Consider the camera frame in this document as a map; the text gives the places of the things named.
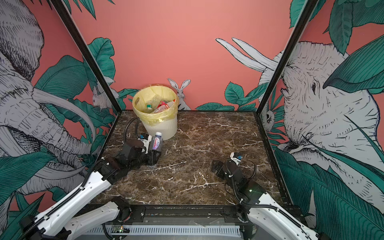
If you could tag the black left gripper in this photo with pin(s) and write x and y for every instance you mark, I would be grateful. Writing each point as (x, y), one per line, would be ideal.
(153, 158)

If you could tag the black corner frame post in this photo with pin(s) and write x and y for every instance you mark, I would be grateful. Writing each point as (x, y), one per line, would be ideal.
(66, 18)
(299, 28)

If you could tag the clear bottle purple label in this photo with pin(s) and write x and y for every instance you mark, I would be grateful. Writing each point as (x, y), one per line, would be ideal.
(157, 142)

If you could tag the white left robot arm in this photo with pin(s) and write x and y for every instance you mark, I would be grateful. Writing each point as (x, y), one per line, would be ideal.
(60, 222)

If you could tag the bottle red green label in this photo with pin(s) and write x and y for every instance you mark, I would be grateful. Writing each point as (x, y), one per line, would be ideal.
(161, 104)

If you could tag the white ribbed waste bin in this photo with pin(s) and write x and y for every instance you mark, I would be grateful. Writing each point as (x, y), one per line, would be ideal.
(167, 128)

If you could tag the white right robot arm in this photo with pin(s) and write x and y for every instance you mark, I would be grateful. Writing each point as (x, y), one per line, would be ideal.
(257, 206)

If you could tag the black left corner frame post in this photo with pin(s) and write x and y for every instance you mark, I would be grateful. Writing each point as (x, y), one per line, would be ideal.
(66, 18)

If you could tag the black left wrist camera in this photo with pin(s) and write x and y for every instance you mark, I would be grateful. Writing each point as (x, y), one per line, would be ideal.
(133, 147)

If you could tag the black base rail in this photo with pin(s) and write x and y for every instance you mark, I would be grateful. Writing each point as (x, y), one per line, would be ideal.
(229, 213)

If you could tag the yellow plastic bin liner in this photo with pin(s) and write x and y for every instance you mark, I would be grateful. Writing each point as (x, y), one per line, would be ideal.
(161, 114)

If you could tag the white vented cable duct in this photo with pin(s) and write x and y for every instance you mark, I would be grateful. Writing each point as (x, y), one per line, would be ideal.
(154, 230)

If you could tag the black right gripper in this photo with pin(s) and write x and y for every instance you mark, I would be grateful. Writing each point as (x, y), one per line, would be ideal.
(217, 166)

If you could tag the black right corner frame post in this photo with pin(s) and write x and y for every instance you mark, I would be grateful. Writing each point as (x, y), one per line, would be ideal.
(299, 28)

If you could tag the clear bottle white label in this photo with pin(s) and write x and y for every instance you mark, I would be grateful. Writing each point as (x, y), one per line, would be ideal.
(153, 103)

